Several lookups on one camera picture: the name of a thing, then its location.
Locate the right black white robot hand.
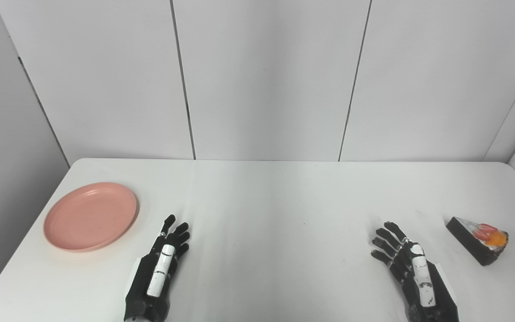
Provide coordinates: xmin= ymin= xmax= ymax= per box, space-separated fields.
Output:
xmin=371 ymin=221 xmax=460 ymax=322

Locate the chocolate cake slice with fruit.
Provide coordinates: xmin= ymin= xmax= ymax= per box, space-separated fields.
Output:
xmin=446 ymin=216 xmax=509 ymax=267

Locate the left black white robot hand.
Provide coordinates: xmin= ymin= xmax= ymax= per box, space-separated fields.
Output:
xmin=124 ymin=214 xmax=191 ymax=322

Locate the pink round plate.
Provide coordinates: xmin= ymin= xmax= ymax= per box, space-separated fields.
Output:
xmin=43 ymin=182 xmax=138 ymax=252

